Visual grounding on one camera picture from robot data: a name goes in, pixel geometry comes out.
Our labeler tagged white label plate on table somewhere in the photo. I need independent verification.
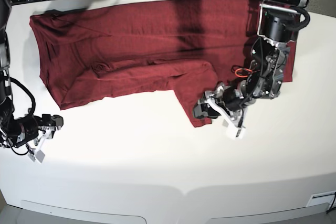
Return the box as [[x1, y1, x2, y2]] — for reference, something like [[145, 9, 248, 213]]
[[306, 190, 335, 207]]

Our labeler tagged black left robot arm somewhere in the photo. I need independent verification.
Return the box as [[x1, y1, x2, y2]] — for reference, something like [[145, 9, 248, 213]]
[[193, 0, 310, 139]]

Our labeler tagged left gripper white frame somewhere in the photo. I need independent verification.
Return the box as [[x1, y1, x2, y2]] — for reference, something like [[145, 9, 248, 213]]
[[193, 91, 247, 128]]

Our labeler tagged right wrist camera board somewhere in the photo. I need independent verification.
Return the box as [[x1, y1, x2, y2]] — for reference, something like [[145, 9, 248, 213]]
[[28, 150, 45, 164]]

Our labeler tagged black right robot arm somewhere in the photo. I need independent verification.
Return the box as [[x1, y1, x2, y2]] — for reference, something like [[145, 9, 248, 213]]
[[1, 0, 64, 163]]

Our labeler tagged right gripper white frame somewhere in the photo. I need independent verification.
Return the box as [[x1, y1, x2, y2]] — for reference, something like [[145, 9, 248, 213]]
[[27, 114, 64, 151]]

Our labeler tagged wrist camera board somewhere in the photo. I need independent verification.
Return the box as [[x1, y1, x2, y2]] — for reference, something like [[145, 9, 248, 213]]
[[226, 126, 246, 140], [28, 150, 45, 164]]

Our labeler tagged dark red long-sleeve shirt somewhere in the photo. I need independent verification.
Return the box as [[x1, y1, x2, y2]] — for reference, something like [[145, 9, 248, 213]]
[[28, 0, 300, 128]]

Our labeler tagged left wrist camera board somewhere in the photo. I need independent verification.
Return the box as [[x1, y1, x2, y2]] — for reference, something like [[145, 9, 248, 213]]
[[226, 126, 246, 140]]

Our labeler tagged black cable at table corner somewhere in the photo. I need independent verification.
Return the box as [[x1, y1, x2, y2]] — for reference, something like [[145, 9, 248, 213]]
[[325, 191, 336, 215]]

